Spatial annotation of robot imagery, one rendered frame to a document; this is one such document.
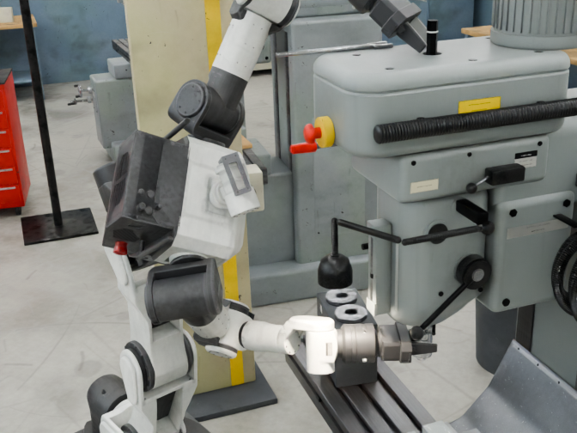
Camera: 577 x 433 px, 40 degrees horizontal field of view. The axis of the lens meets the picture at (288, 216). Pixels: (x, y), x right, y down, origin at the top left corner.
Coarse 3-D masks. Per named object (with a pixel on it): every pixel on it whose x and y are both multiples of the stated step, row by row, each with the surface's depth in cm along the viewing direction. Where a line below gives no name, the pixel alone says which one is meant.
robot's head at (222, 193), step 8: (224, 168) 165; (232, 168) 166; (224, 176) 166; (240, 176) 166; (216, 184) 172; (224, 184) 167; (240, 184) 166; (216, 192) 170; (224, 192) 169; (232, 192) 165; (248, 192) 166; (216, 200) 171; (224, 200) 170; (232, 200) 165; (240, 200) 165; (248, 200) 165; (256, 200) 166; (232, 208) 166; (240, 208) 165; (248, 208) 165; (256, 208) 166; (232, 216) 167
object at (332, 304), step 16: (320, 304) 231; (336, 304) 227; (352, 304) 225; (336, 320) 219; (352, 320) 217; (368, 320) 219; (336, 368) 220; (352, 368) 221; (368, 368) 222; (336, 384) 222; (352, 384) 223
